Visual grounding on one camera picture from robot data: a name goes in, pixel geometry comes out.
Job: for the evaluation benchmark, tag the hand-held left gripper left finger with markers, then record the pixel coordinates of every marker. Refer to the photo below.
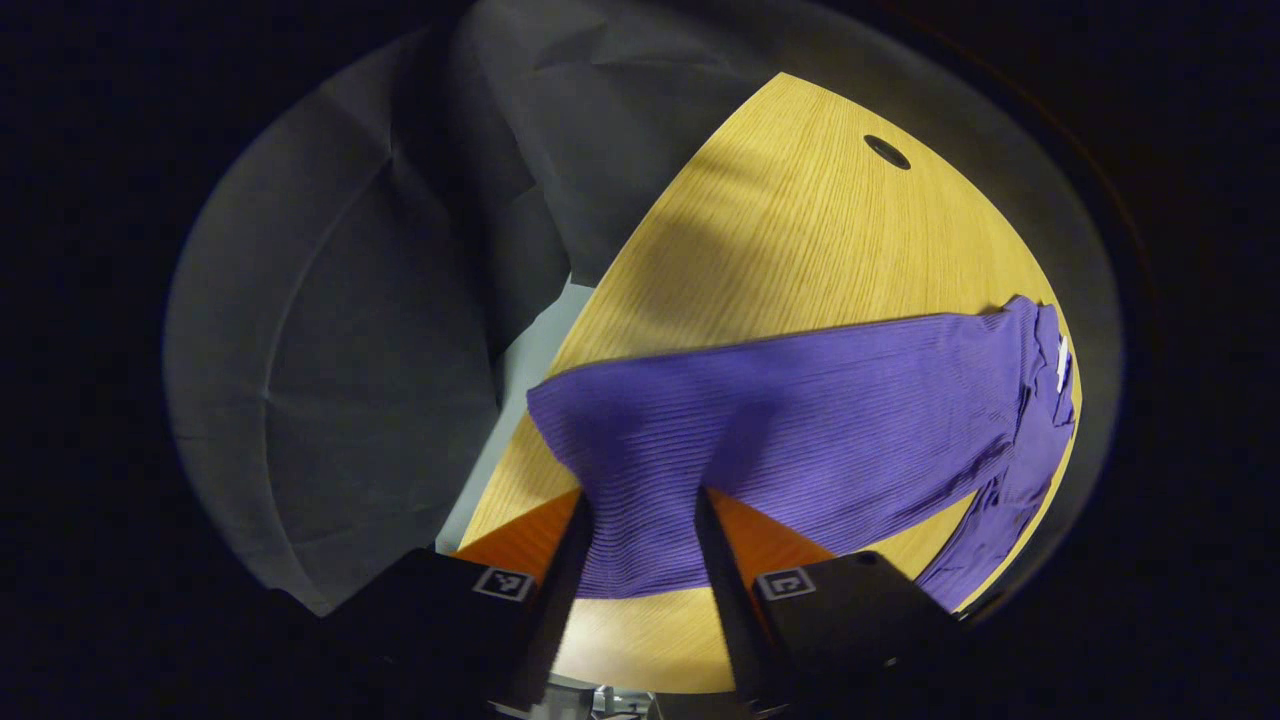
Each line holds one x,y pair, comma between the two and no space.
560,620

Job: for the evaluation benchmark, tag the purple shirt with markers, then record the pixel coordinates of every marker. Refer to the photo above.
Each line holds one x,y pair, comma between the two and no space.
800,420

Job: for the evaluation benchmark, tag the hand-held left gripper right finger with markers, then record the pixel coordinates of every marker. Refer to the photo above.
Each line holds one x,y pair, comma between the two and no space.
725,610

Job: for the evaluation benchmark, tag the black backdrop cloth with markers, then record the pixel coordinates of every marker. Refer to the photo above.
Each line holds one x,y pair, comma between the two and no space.
350,350

